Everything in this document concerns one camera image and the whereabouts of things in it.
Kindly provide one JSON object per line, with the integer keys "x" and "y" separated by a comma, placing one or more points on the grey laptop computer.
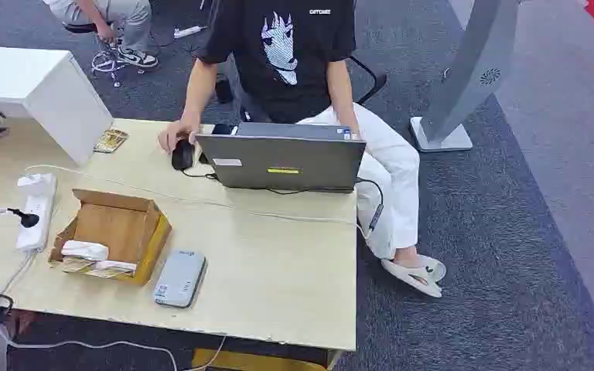
{"x": 287, "y": 161}

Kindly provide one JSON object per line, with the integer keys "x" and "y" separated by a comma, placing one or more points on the black smartphone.
{"x": 221, "y": 129}

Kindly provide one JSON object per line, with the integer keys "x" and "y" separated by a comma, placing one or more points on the pale wooden desk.
{"x": 199, "y": 246}

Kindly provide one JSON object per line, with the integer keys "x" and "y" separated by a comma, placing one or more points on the black computer mouse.
{"x": 182, "y": 154}

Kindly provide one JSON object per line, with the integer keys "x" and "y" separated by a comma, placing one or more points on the black office chair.
{"x": 371, "y": 79}

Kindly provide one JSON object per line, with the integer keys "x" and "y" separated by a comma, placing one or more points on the person seated at desk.
{"x": 281, "y": 56}

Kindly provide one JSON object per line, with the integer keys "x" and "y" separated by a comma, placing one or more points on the grey card reader device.
{"x": 179, "y": 279}

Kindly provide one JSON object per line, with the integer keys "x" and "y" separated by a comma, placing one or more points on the open wooden card box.
{"x": 117, "y": 230}

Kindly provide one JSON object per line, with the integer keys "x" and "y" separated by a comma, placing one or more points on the white power strip on floor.
{"x": 188, "y": 31}

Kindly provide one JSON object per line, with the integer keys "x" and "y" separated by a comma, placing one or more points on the yellow printed card pack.
{"x": 111, "y": 140}

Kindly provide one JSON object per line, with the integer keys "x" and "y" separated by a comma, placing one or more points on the grey floor stand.
{"x": 463, "y": 71}

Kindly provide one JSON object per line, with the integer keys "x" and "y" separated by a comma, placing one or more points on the person seated in background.
{"x": 117, "y": 25}

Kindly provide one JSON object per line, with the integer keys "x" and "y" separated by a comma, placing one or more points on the white charger plug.
{"x": 34, "y": 183}

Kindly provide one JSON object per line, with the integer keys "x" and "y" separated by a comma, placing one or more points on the white cabinet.
{"x": 46, "y": 92}

